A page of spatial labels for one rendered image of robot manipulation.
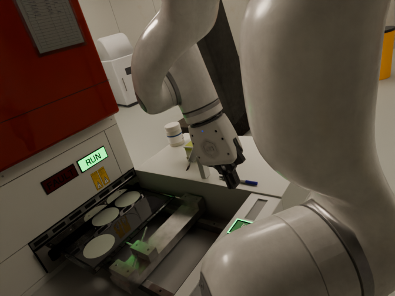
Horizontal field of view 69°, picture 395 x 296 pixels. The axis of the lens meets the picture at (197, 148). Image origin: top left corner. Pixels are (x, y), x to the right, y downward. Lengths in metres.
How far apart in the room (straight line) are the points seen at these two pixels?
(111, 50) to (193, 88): 5.95
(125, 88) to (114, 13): 2.06
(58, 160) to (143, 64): 0.61
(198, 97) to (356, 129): 0.39
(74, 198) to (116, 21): 6.81
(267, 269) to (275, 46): 0.19
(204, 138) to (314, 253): 0.37
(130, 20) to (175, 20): 7.42
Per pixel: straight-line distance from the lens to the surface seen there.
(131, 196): 1.16
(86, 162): 1.07
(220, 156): 0.60
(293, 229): 0.31
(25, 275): 1.08
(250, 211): 0.82
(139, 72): 0.50
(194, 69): 0.57
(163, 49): 0.47
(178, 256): 0.95
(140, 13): 8.06
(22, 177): 0.99
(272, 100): 0.21
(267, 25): 0.20
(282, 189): 0.86
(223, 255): 0.30
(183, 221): 0.97
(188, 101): 0.57
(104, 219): 1.10
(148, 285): 0.87
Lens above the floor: 1.47
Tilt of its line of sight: 25 degrees down
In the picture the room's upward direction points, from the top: 15 degrees counter-clockwise
